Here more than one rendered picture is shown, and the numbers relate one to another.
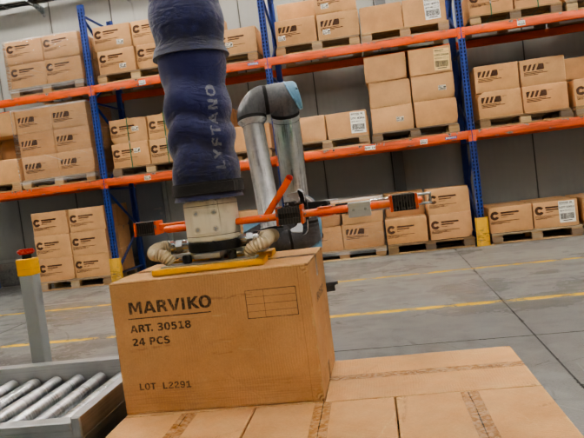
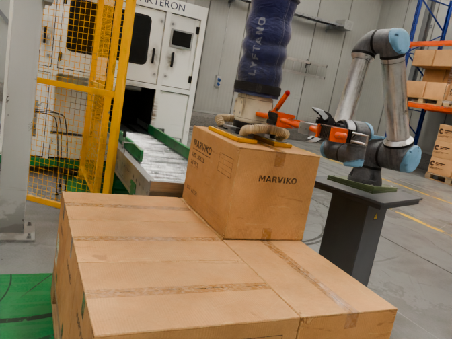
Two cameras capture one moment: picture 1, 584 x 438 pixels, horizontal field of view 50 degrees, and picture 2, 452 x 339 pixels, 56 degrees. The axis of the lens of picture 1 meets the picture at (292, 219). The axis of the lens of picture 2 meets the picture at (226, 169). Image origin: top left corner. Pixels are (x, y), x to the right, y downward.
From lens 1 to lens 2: 162 cm
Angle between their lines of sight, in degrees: 56
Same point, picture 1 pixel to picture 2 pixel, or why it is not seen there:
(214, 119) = (259, 41)
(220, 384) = (202, 201)
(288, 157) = (385, 93)
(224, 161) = (255, 70)
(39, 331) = not seen: hidden behind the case
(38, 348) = not seen: hidden behind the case
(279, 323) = (223, 179)
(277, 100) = (379, 42)
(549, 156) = not seen: outside the picture
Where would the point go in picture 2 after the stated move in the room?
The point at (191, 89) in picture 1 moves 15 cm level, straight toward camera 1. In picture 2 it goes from (251, 19) to (226, 10)
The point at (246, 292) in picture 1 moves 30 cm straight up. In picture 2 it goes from (220, 153) to (232, 86)
